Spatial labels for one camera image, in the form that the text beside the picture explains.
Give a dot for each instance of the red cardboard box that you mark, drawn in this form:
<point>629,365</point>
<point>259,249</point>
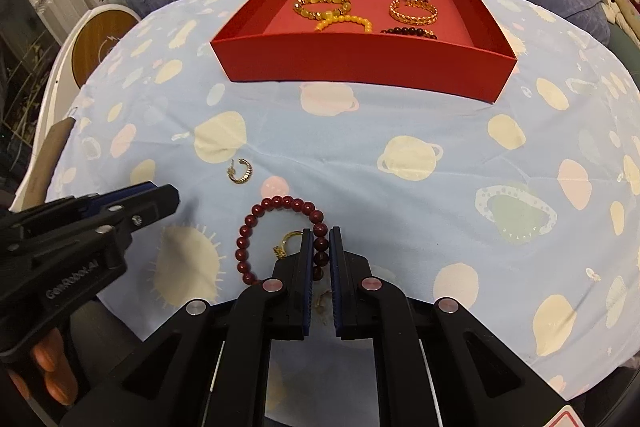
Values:
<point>350,62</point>

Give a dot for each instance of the white and wood round stand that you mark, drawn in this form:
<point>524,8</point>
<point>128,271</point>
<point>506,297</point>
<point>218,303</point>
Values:
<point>100,42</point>

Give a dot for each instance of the gold hoop earring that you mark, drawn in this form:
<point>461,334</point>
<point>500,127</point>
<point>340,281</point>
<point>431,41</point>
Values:
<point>245,177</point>

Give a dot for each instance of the person's left hand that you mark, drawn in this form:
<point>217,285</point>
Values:
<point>50,357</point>

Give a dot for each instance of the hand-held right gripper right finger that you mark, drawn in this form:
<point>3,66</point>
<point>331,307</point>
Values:
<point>337,287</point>

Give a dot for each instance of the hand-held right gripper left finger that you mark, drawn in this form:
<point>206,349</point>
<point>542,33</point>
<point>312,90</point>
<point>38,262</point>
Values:
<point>306,287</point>

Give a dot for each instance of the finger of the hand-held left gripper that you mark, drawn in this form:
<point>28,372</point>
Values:
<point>75,209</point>
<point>145,212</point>

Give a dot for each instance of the light blue planet-print sheet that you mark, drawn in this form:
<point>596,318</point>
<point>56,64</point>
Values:
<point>400,232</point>

